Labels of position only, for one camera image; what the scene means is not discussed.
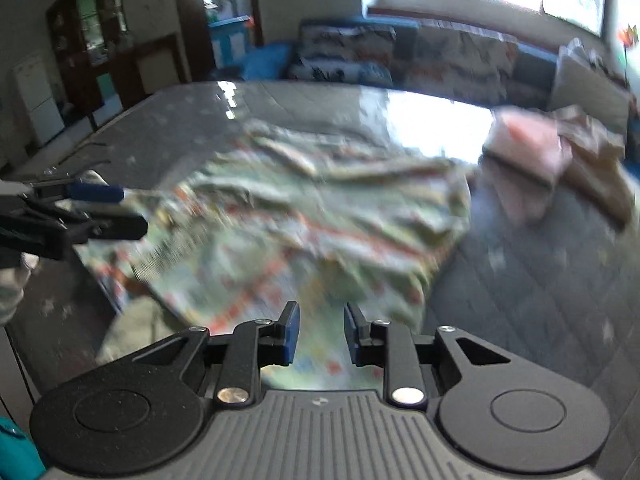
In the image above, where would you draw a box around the pink folded garment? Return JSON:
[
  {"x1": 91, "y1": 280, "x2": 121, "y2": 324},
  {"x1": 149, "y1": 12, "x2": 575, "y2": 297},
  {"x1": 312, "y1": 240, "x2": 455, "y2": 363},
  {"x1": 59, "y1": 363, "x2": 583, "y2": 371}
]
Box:
[{"x1": 481, "y1": 109, "x2": 575, "y2": 225}]

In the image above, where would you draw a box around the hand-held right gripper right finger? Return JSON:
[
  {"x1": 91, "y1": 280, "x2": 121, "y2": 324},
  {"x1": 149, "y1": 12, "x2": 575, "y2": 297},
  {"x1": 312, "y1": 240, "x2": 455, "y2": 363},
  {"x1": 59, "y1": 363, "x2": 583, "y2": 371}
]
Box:
[{"x1": 343, "y1": 302, "x2": 511, "y2": 407}]

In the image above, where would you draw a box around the beige folded garment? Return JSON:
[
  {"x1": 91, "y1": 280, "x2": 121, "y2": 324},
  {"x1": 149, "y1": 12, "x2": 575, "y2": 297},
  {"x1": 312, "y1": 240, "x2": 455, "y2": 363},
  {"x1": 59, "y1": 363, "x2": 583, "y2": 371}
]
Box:
[{"x1": 552, "y1": 106, "x2": 633, "y2": 233}]

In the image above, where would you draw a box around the green patterned garment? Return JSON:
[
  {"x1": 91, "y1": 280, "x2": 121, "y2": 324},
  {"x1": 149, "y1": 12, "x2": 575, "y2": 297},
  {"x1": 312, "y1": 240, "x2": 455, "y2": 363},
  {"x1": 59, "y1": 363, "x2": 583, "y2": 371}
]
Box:
[{"x1": 97, "y1": 120, "x2": 473, "y2": 391}]

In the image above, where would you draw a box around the teal object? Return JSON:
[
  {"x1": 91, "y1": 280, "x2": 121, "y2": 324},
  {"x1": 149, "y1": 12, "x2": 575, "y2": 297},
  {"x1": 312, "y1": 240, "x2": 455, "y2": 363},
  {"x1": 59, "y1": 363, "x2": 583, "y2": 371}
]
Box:
[{"x1": 0, "y1": 415, "x2": 47, "y2": 480}]

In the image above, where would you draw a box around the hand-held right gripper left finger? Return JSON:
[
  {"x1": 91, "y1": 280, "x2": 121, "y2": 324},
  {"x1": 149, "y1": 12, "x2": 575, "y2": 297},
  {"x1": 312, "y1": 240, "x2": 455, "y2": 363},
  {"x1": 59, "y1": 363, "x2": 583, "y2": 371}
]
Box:
[{"x1": 132, "y1": 302, "x2": 301, "y2": 407}]

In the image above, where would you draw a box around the blue sofa with patterned cushions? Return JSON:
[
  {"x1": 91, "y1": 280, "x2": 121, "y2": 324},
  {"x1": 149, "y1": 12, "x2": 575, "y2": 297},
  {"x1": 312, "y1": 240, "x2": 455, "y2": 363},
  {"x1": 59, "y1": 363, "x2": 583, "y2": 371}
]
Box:
[{"x1": 240, "y1": 17, "x2": 561, "y2": 111}]

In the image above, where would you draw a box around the grey star-print quilted mat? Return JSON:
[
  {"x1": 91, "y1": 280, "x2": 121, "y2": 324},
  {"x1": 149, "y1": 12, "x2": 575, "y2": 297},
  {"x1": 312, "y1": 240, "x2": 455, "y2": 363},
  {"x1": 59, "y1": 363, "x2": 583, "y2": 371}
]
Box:
[{"x1": 5, "y1": 80, "x2": 640, "y2": 411}]

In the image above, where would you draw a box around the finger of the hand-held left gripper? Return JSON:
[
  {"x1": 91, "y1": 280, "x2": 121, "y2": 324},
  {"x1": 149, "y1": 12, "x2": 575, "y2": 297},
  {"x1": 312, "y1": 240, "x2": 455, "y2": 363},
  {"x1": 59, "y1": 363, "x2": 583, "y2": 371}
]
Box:
[
  {"x1": 30, "y1": 180, "x2": 128, "y2": 207},
  {"x1": 0, "y1": 199, "x2": 149, "y2": 261}
]

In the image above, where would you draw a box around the dark wooden cabinet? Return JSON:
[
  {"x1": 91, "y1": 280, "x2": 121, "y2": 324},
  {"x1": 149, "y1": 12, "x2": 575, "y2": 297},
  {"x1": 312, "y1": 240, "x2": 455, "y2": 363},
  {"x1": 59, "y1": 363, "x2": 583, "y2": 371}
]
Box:
[{"x1": 46, "y1": 0, "x2": 193, "y2": 126}]

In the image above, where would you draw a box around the white cabinet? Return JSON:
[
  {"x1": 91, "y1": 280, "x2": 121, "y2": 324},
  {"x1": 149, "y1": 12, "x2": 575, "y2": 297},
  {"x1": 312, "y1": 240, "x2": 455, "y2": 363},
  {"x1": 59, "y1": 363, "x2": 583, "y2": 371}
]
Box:
[{"x1": 12, "y1": 51, "x2": 65, "y2": 147}]

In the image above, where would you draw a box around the blue box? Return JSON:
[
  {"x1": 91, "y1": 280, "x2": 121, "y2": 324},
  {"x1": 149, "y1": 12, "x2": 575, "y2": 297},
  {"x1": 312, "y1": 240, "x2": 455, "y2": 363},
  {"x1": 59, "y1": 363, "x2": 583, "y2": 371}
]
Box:
[{"x1": 207, "y1": 16, "x2": 252, "y2": 70}]

